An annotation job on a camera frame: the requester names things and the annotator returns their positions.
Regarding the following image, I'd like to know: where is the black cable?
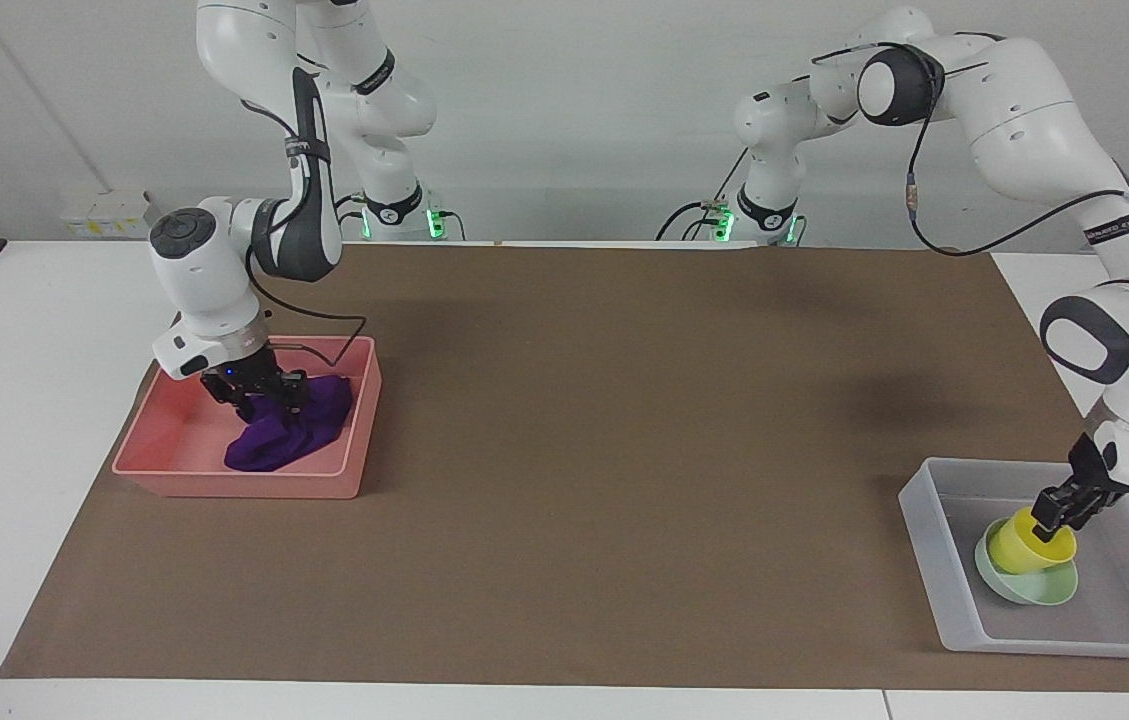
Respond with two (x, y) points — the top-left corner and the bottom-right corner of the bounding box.
(809, 30), (1129, 293)
(241, 97), (371, 377)
(656, 147), (751, 242)

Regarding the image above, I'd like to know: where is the purple cloth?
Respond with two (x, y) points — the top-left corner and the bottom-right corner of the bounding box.
(224, 374), (356, 473)

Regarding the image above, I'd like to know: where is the yellow plastic cup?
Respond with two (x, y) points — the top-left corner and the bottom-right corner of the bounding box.
(986, 505), (1079, 577)

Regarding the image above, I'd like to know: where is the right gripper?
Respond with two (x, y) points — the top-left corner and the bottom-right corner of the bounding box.
(199, 343), (311, 424)

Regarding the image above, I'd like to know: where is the pink plastic bin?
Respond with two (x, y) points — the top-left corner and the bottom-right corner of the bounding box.
(112, 335), (384, 500)

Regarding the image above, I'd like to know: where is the translucent white plastic bin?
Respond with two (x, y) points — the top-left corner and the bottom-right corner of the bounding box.
(899, 457), (1129, 660)

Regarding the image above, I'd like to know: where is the white plastic box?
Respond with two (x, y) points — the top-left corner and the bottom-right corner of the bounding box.
(60, 189), (152, 240)

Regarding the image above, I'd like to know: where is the light green bowl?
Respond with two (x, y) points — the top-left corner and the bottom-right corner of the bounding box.
(973, 529), (1081, 606)

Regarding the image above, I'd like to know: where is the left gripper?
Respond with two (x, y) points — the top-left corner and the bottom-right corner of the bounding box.
(1028, 432), (1129, 543)

